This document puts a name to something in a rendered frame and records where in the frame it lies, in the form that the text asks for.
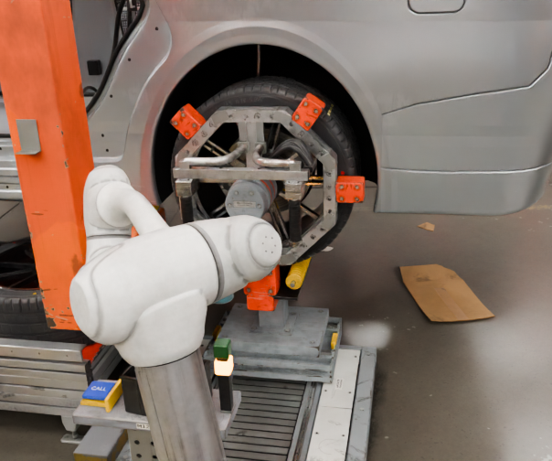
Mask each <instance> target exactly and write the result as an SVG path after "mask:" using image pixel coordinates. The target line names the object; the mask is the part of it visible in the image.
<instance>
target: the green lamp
mask: <svg viewBox="0 0 552 461"><path fill-rule="evenodd" d="M231 351H232V348H231V339H229V338H217V339H216V341H215V343H214V345H213V352H214V358H216V359H228V358H229V356H230V353H231Z"/></svg>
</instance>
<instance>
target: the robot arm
mask: <svg viewBox="0 0 552 461"><path fill-rule="evenodd" d="M83 214H84V226H85V230H86V237H87V252H86V264H85V265H83V266H82V267H81V268H80V270H79V271H78V273H77V274H76V276H75V277H74V278H73V280H72V282H71V285H70V289H69V299H70V305H71V309H72V313H73V316H74V318H75V320H76V322H77V324H78V326H79V327H80V330H81V331H82V332H83V333H84V334H86V335H87V336H88V337H89V338H90V339H91V340H93V341H95V342H97V343H100V344H102V345H106V346H109V345H114V347H116V348H117V349H118V351H119V353H120V355H121V356H122V358H123V359H124V360H126V361H127V362H128V363H129V364H130V365H132V366H134V367H135V374H136V378H137V381H138V385H139V389H140V393H141V395H142V399H143V406H144V409H145V413H146V417H147V421H148V423H149V427H150V431H151V435H152V438H153V442H154V448H155V452H156V455H157V458H158V460H159V461H227V459H226V456H225V452H224V447H223V444H222V440H221V436H220V432H219V428H218V421H217V417H216V414H215V410H214V405H213V402H212V398H211V394H210V390H209V386H208V382H207V375H206V372H205V367H204V363H203V360H202V356H201V352H200V345H201V342H202V339H203V336H204V333H205V321H206V315H207V306H209V305H211V304H213V303H216V302H217V301H219V300H221V299H223V298H225V297H227V296H229V295H231V294H233V293H235V292H237V291H238V290H240V289H242V288H244V287H245V286H246V285H247V284H248V283H252V282H256V281H259V280H261V279H263V278H264V277H266V276H267V275H268V274H269V273H270V272H271V271H272V270H273V269H274V268H275V267H276V266H277V264H278V263H279V261H280V259H281V238H280V236H279V234H278V232H277V231H276V230H275V229H274V228H273V226H272V225H270V224H269V223H268V222H267V221H265V220H262V219H259V218H256V217H253V216H249V215H238V216H233V217H228V218H219V219H212V220H199V221H194V222H189V223H186V224H182V225H178V226H174V227H169V226H168V225H167V224H166V223H165V221H164V220H163V218H162V217H161V216H160V215H159V213H158V212H157V211H156V210H155V208H154V207H153V206H152V204H151V203H150V202H149V201H148V200H147V198H146V197H145V196H143V195H142V194H141V193H139V192H138V191H135V190H134V189H133V188H132V187H131V183H130V180H129V178H128V177H127V176H126V174H125V173H124V171H123V170H122V169H120V168H118V167H117V166H111V165H107V166H98V167H96V168H94V169H93V170H92V171H91V172H90V173H89V175H88V178H87V180H86V183H85V188H84V194H83ZM132 226H134V227H135V229H136V230H137V232H138V233H139V236H136V237H133V238H132Z"/></svg>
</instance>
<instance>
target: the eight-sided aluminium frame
mask: <svg viewBox="0 0 552 461"><path fill-rule="evenodd" d="M293 114H294V111H293V110H292V109H291V108H290V107H288V106H222V107H220V108H219V109H218V110H216V111H215V112H214V113H213V114H212V115H211V116H210V118H209V119H208V120H207V121H206V123H205V124H204V125H203V126H202V127H201V128H200V129H199V130H198V131H197V133H196V134H195V135H194V136H193V137H192V138H191V139H190V141H189V142H188V143H187V144H186V145H185V146H184V147H183V148H182V149H181V150H180V151H179V153H178V154H177V155H176V156H175V166H179V161H180V160H181V159H185V157H192V156H193V155H194V154H195V153H196V152H197V151H198V150H199V148H200V147H201V146H202V145H203V144H204V143H205V142H206V141H207V140H208V138H209V137H210V136H211V135H212V134H213V133H214V132H215V131H216V130H217V129H218V128H219V126H220V125H221V124H223V123H238V122H246V123H256V122H264V123H281V124H282V125H283V126H284V127H285V128H286V129H287V130H288V131H289V132H290V133H291V134H292V135H294V136H295V137H296V138H298V139H301V140H302V141H303V142H304V143H305V144H306V145H307V147H308V149H309V151H310V152H311V153H312V154H313V155H314V156H315V157H316V158H317V159H318V160H319V161H320V162H321V163H322V164H323V172H324V215H323V216H322V217H321V218H320V219H319V220H318V221H316V222H315V223H314V225H313V226H312V227H311V228H310V229H309V230H307V231H306V232H305V233H304V234H303V235H302V239H303V246H302V247H299V248H292V247H289V248H281V259H280V261H279V263H278V264H281V265H291V264H292V263H294V262H296V261H297V259H298V258H299V257H300V256H301V255H302V254H304V253H305V252H306V251H307V250H308V249H309V248H310V247H311V246H313V245H314V244H315V243H316V242H317V241H318V240H319V239H320V238H322V237H323V236H324V235H325V234H326V233H327V232H328V231H330V230H331V229H332V228H333V226H334V225H335V224H336V221H337V212H338V209H337V202H336V201H335V183H336V180H337V164H338V162H337V153H336V152H335V151H334V150H333V149H332V148H330V147H329V146H328V145H327V144H326V143H325V142H324V141H323V140H322V139H321V138H320V137H319V136H318V135H317V134H316V133H315V132H314V131H313V130H312V129H310V130H309V131H306V130H305V129H303V128H302V127H301V126H300V125H299V124H297V123H296V122H295V121H293V120H292V115H293ZM192 206H193V215H194V218H193V219H194V221H199V220H207V218H206V217H205V216H204V215H203V214H202V213H200V212H199V211H198V210H197V209H196V193H195V194H194V195H193V196H192Z"/></svg>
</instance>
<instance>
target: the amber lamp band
mask: <svg viewBox="0 0 552 461"><path fill-rule="evenodd" d="M232 369H233V360H232V356H230V357H229V359H228V362H224V361H217V359H216V360H215V373H216V374H217V375H230V372H231V371H232Z"/></svg>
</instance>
